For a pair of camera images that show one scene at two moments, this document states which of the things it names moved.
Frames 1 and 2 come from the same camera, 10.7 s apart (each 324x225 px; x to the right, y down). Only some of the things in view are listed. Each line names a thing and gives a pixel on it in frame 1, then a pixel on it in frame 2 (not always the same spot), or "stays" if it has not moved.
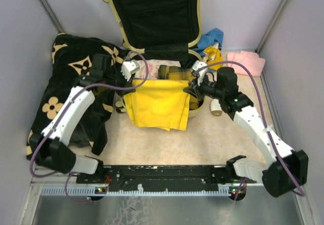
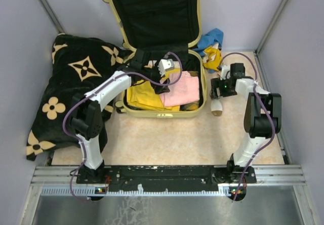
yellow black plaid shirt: (166, 72) -> (190, 106)
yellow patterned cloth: (215, 58) stays
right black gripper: (193, 89) -> (215, 83)
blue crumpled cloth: (215, 36) stays
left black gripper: (125, 82) -> (160, 89)
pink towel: (250, 60) -> (186, 90)
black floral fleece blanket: (72, 55) stays
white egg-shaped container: (215, 107) stays
